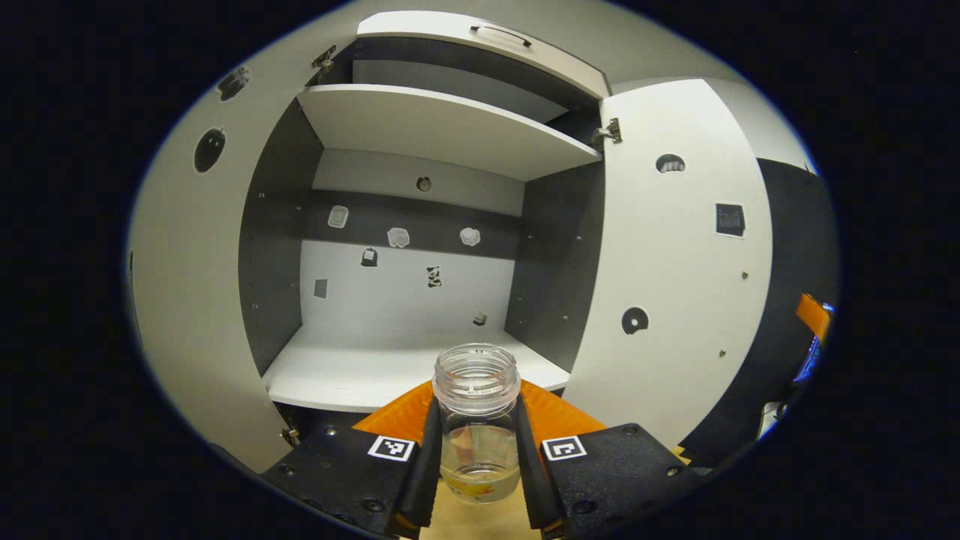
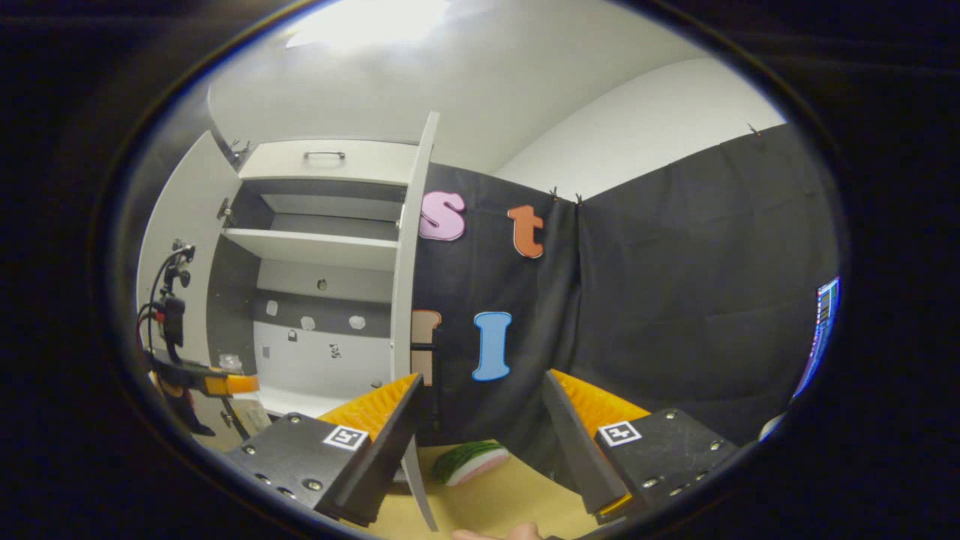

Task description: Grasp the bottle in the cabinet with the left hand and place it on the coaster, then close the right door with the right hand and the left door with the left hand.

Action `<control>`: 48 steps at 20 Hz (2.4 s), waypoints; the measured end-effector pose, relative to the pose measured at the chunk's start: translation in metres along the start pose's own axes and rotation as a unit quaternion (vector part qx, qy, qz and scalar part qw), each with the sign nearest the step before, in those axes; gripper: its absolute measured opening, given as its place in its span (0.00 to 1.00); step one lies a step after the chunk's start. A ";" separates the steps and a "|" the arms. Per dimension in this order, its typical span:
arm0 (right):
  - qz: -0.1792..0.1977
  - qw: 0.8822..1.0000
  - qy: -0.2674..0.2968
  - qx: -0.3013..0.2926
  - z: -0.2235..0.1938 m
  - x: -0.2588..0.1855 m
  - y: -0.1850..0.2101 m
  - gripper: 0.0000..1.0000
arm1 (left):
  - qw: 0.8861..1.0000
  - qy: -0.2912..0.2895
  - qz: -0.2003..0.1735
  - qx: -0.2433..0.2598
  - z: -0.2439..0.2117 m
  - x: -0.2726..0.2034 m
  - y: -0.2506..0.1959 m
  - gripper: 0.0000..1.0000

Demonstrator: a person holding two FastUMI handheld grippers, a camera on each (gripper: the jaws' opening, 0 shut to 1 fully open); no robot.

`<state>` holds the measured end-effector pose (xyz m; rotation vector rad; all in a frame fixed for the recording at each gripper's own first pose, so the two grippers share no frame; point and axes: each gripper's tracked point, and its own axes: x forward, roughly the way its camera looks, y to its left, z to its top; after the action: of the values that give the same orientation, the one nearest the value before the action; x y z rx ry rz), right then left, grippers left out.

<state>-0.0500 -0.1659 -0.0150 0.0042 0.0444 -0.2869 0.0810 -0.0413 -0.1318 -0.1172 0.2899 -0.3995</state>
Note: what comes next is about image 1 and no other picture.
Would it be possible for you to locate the white and grey cabinet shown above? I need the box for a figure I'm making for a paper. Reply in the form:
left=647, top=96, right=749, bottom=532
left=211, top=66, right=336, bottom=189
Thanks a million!
left=238, top=9, right=610, bottom=440

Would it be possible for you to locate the white cabinet door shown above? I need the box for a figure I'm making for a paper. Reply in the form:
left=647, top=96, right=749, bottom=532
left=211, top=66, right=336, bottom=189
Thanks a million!
left=126, top=15, right=353, bottom=475
left=561, top=79, right=773, bottom=451

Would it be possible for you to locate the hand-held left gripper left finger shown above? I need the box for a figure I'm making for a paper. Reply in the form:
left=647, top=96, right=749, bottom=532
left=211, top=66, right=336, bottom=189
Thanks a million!
left=259, top=379, right=443, bottom=539

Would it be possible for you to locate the black drawer handle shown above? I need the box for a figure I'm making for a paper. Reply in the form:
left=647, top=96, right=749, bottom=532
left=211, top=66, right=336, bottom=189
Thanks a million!
left=470, top=25, right=533, bottom=48

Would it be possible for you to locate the white cabinet shelf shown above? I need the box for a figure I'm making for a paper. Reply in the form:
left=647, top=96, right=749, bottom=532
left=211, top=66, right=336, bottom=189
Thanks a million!
left=298, top=83, right=602, bottom=182

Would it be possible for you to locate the white cabinet drawer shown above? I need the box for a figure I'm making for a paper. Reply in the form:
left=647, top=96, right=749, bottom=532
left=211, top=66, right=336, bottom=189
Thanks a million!
left=356, top=10, right=610, bottom=100

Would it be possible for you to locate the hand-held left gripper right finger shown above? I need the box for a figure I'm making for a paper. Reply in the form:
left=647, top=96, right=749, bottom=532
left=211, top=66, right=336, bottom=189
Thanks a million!
left=514, top=379, right=706, bottom=539

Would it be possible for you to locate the clear glass bottle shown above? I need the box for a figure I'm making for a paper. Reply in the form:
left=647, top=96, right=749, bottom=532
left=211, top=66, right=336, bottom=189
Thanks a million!
left=433, top=343, right=522, bottom=503

